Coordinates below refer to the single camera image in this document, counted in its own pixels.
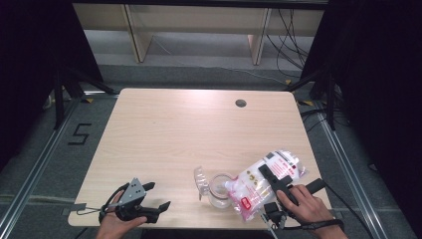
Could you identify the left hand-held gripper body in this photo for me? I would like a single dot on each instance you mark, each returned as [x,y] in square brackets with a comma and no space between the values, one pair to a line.
[132,194]

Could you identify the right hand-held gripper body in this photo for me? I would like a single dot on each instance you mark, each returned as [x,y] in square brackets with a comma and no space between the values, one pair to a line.
[282,184]

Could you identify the red and white pouch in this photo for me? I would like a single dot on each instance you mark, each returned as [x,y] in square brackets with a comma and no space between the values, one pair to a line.
[252,189]

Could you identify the clear glass jar with lid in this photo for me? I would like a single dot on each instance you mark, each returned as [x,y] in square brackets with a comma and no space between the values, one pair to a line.
[217,195]

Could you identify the person's left hand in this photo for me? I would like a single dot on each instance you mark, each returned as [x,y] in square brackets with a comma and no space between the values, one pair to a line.
[112,222]

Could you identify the person's right hand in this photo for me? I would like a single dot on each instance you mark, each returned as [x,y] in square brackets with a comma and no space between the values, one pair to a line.
[312,210]

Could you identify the grey tape strip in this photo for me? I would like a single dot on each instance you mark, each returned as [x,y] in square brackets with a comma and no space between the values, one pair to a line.
[74,208]

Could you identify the grey table grommet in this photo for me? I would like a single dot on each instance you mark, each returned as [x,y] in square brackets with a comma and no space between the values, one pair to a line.
[241,103]

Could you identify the black metal stand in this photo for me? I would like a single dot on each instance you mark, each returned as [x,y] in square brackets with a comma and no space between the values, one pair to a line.
[330,99]
[59,99]

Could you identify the black curtain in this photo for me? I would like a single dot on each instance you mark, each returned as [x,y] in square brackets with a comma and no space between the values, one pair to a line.
[30,66]
[381,83]

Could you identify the light wooden shelf unit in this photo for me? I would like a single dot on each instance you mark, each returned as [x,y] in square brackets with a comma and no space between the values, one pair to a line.
[199,18]

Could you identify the aluminium floor rail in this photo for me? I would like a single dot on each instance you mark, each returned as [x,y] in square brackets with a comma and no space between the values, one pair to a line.
[351,172]
[40,159]

